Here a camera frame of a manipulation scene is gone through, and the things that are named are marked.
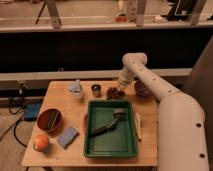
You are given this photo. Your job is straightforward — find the dark red grape bunch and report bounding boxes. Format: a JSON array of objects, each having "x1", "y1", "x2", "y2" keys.
[{"x1": 106, "y1": 87, "x2": 125, "y2": 100}]

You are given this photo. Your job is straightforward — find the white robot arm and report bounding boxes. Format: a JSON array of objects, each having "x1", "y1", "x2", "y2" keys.
[{"x1": 118, "y1": 53, "x2": 210, "y2": 171}]

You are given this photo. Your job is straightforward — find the green plastic tray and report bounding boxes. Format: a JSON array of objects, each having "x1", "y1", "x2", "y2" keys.
[{"x1": 84, "y1": 100, "x2": 138, "y2": 158}]

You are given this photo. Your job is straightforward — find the dark purple bowl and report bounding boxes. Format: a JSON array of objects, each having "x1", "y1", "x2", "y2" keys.
[{"x1": 134, "y1": 80, "x2": 152, "y2": 98}]

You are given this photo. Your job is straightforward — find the small dark metal cup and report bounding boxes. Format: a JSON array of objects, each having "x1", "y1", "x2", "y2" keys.
[{"x1": 91, "y1": 84, "x2": 101, "y2": 98}]

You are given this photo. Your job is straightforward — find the black dish brush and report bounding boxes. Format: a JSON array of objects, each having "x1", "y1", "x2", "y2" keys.
[{"x1": 90, "y1": 108, "x2": 125, "y2": 137}]

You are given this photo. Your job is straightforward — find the cream pen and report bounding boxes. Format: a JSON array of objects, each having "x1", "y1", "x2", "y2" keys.
[{"x1": 135, "y1": 113, "x2": 142, "y2": 141}]

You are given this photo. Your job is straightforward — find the blue sponge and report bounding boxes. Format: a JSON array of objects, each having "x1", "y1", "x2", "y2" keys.
[{"x1": 57, "y1": 127, "x2": 79, "y2": 149}]

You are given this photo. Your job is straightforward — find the brown wooden bowl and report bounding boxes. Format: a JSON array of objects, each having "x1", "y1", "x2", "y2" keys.
[{"x1": 37, "y1": 109, "x2": 62, "y2": 134}]

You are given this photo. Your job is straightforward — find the blue box on floor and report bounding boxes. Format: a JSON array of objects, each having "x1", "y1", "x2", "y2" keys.
[{"x1": 24, "y1": 103, "x2": 41, "y2": 121}]

